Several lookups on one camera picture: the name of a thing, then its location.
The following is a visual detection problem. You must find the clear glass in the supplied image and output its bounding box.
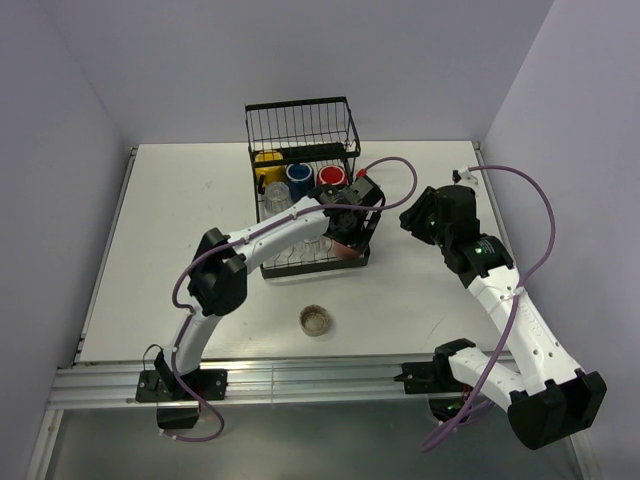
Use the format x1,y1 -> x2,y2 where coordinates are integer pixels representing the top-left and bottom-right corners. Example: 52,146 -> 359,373
300,236 -> 332,257
269,248 -> 295,268
263,182 -> 292,216

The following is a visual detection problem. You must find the red mug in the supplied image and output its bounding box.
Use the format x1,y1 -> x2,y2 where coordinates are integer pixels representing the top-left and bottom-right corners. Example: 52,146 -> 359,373
316,165 -> 348,187

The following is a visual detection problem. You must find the dark blue mug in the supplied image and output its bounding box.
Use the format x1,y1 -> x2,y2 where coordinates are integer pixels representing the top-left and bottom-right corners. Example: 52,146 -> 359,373
285,163 -> 315,203

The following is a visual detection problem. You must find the black wire dish rack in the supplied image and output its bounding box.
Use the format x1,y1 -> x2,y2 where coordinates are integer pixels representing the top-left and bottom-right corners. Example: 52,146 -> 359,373
245,96 -> 385,280

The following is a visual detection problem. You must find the small brown glass jar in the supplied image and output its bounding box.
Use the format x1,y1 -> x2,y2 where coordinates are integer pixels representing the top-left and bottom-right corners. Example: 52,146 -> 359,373
299,305 -> 331,337

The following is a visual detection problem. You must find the yellow ceramic mug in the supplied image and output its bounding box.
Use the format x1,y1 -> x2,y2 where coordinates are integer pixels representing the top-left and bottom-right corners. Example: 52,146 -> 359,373
254,150 -> 286,194

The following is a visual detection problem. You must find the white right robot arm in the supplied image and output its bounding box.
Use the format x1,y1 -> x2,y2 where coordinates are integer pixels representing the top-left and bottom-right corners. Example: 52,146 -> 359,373
397,185 -> 607,450

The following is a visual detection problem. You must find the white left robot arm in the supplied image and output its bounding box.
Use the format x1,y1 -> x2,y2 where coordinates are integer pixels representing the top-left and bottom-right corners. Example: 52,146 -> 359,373
154,197 -> 380,400

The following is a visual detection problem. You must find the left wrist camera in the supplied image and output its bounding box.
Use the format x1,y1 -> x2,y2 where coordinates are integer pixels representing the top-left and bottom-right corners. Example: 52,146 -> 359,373
309,169 -> 386,211

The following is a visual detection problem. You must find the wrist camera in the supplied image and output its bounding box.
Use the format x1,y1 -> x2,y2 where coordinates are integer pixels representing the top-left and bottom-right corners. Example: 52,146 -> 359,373
309,169 -> 386,211
452,168 -> 479,189

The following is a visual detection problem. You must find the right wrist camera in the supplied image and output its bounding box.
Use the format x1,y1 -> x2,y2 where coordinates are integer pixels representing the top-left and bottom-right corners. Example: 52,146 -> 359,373
452,168 -> 479,189

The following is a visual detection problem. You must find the aluminium frame rail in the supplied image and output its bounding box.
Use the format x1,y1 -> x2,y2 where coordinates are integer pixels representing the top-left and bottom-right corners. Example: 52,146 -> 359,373
46,354 -> 432,410

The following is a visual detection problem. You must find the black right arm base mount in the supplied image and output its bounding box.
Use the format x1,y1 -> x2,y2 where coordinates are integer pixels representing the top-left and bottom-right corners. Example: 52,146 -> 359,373
393,361 -> 472,423

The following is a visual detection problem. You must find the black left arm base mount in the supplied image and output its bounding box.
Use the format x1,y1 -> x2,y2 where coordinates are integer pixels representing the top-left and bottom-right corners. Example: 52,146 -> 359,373
135,369 -> 228,430

